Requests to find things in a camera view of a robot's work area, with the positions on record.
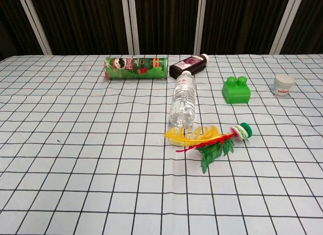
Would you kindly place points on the white black grid tablecloth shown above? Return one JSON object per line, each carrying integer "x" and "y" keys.
{"x": 101, "y": 156}

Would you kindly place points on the small white cream jar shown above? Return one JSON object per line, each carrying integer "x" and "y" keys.
{"x": 283, "y": 85}

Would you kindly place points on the green toy building block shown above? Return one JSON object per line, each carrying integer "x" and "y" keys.
{"x": 236, "y": 91}

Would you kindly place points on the white folding screen frame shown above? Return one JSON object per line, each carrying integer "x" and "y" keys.
{"x": 131, "y": 22}

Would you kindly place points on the dark purple juice bottle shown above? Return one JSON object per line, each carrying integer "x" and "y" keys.
{"x": 187, "y": 65}

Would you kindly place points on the green Pringles chips can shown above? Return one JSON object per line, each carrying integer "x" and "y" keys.
{"x": 136, "y": 67}

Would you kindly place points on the colourful feather shuttlecock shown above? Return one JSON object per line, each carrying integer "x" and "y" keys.
{"x": 217, "y": 142}

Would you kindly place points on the clear plastic water bottle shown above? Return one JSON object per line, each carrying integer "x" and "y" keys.
{"x": 183, "y": 99}

